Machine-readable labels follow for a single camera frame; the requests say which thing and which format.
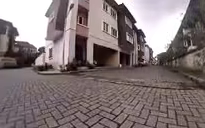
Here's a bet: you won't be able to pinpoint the pink and white building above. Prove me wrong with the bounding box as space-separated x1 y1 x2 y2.
44 0 139 70

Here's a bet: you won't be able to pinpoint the row of bushes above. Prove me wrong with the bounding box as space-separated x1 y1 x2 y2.
35 59 98 73

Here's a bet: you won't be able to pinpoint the vehicle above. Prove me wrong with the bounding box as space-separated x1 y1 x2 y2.
138 59 148 67

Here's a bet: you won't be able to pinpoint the grey brick paved road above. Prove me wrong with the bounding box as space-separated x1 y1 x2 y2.
0 65 205 128

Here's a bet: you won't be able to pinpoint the row of buildings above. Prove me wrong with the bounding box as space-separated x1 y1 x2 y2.
136 28 156 67

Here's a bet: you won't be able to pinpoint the pale kerb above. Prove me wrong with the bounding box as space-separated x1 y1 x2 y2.
36 66 124 76

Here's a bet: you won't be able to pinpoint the dark trees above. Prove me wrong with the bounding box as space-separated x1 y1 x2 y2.
156 51 170 66

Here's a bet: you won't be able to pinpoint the brown building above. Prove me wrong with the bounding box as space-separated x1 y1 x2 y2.
13 40 38 66

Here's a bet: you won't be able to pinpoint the grey kerb strip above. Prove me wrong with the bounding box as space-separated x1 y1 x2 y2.
163 65 205 89

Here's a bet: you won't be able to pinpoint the long grey wall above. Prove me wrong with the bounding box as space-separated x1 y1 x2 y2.
164 44 205 75

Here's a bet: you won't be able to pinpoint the grey building behind wall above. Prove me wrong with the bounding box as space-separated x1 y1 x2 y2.
165 0 205 63

